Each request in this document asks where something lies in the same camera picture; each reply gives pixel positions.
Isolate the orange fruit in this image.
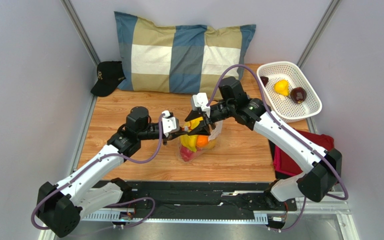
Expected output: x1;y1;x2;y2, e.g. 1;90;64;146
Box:
195;135;209;149

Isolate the yellow banana bunch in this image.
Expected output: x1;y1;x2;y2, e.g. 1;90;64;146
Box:
180;117;202;152

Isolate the clear orange zip bag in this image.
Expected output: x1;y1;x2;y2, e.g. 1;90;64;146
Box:
178;121;224;163

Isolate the red dragon fruit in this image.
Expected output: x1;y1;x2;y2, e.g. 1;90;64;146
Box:
179;145;199;163

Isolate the yellow lemon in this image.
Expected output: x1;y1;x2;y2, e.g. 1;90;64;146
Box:
273;79;290;97

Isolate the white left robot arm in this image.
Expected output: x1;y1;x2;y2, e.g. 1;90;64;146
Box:
30;106;188;238

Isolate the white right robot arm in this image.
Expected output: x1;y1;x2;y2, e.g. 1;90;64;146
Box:
186;77;345;208

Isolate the dark red small fruit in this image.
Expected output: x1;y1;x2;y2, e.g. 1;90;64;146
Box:
259;76;269;87

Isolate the plaid blue beige pillow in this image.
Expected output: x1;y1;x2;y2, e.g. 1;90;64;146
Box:
114;11;257;100

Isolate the black folded cloth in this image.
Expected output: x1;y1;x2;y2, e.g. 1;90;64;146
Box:
268;140;276;160

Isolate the white perforated plastic basket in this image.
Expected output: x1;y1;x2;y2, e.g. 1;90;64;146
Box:
256;61;323;123

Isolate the dark purple round fruit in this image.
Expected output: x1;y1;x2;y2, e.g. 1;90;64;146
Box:
289;87;308;104

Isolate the dark red folded cloth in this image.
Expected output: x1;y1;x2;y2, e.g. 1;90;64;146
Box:
273;129;335;177

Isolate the black baseball cap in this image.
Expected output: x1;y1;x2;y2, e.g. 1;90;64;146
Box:
90;61;126;97

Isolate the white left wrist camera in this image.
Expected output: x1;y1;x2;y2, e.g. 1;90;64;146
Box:
161;110;180;128

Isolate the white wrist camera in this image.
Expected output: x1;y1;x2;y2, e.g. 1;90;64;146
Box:
161;110;180;128
191;92;211;117

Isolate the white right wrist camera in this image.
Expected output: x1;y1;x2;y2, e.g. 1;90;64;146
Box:
191;92;211;117

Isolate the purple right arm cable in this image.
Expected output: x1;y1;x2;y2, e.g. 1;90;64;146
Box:
206;64;349;233

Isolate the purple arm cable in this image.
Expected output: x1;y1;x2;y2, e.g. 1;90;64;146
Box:
206;64;349;233
30;112;166;231

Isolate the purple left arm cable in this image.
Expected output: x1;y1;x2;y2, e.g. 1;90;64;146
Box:
30;112;166;231

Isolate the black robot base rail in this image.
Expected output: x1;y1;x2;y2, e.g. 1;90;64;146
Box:
120;181;298;221

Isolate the aluminium frame post right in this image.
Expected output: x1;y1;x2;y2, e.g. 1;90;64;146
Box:
296;0;342;68

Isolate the aluminium frame post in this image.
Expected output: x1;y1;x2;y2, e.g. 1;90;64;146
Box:
60;0;101;66
296;0;342;68

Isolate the aluminium frame post left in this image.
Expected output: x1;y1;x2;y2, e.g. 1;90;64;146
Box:
60;0;101;66

